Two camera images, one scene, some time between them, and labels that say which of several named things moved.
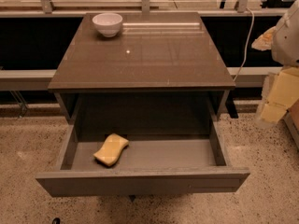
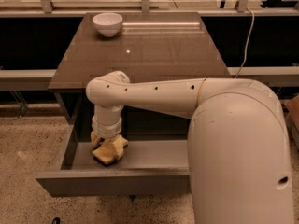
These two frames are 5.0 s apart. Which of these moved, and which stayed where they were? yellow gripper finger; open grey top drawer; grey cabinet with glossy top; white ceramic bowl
Moved: yellow gripper finger
Stayed: grey cabinet with glossy top; white ceramic bowl; open grey top drawer
